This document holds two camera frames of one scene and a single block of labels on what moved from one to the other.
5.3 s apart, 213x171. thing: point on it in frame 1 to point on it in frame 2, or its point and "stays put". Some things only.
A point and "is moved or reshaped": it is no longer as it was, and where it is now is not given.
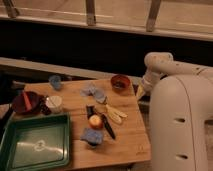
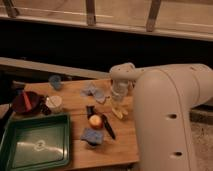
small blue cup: (55, 81) stays put
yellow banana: (116, 116) is moved or reshaped
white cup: (54, 103) stays put
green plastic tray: (32, 142) stays put
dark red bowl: (27, 103) stays put
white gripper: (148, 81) to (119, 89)
